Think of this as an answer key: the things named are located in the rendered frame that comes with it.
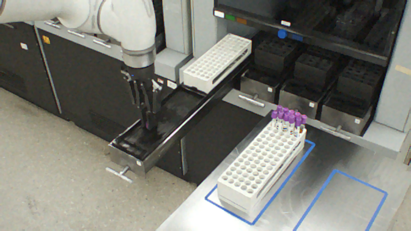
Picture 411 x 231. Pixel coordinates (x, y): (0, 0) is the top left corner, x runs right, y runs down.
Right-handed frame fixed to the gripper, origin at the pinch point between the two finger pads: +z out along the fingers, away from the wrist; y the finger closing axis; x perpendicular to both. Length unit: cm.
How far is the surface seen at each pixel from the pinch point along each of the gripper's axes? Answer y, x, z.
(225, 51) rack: -1.5, -41.6, -1.8
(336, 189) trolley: -58, -6, 2
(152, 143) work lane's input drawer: -5.7, 5.3, 3.9
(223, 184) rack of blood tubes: -35.2, 13.0, -3.8
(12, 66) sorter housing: 136, -38, 52
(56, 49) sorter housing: 92, -38, 26
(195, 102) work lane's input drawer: -5.3, -17.3, 3.8
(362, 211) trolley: -66, -3, 2
